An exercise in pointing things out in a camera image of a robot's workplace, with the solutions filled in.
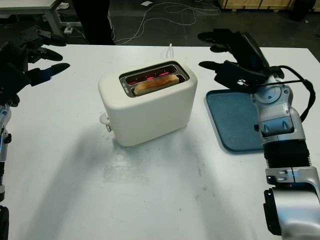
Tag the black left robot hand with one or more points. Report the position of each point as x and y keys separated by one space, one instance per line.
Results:
x=15 y=72

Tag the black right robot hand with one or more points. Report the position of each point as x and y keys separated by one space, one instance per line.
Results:
x=252 y=53

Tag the toast slice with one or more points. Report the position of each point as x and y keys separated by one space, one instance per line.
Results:
x=155 y=83

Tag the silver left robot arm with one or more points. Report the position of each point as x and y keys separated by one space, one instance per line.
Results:
x=3 y=150

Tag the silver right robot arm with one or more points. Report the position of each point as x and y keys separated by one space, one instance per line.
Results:
x=287 y=160

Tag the white two-slot toaster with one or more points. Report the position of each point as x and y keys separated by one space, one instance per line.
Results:
x=150 y=117

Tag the grey metal workbench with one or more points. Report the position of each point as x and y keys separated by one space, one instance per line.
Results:
x=52 y=17

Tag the white power strip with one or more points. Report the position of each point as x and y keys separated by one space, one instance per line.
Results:
x=68 y=30

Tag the blue plastic tray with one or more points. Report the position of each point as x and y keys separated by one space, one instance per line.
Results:
x=232 y=120

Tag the white paper sheet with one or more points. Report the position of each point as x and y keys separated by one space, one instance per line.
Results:
x=146 y=3

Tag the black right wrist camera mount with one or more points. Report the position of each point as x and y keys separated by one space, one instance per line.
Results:
x=242 y=77

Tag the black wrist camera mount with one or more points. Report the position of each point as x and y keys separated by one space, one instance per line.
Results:
x=242 y=77
x=7 y=97

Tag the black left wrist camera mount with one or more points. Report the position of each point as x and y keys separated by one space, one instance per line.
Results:
x=7 y=97

